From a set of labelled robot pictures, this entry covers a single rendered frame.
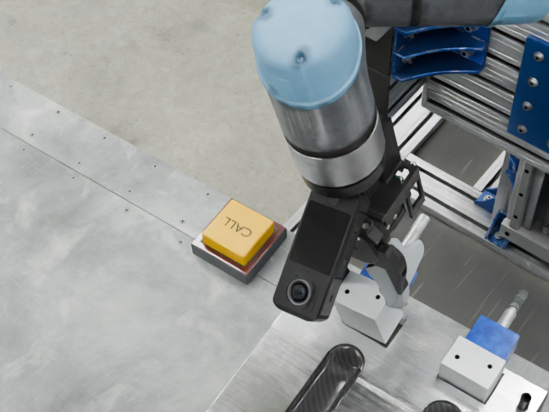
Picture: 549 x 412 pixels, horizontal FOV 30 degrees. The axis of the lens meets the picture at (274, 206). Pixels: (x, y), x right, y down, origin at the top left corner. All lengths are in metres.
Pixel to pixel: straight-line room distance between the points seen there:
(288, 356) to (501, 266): 0.94
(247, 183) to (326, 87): 1.55
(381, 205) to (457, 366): 0.19
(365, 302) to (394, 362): 0.07
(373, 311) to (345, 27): 0.35
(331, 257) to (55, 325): 0.43
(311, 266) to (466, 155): 1.24
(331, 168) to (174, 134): 1.60
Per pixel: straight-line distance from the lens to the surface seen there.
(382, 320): 0.98
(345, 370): 1.01
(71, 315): 1.17
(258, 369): 1.01
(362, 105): 0.76
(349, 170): 0.79
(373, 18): 0.81
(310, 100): 0.72
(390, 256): 0.89
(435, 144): 2.07
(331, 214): 0.84
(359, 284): 0.99
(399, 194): 0.88
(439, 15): 0.81
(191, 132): 2.38
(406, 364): 1.01
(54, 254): 1.22
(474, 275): 1.89
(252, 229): 1.16
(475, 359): 0.99
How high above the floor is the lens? 1.78
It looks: 53 degrees down
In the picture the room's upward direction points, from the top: 4 degrees counter-clockwise
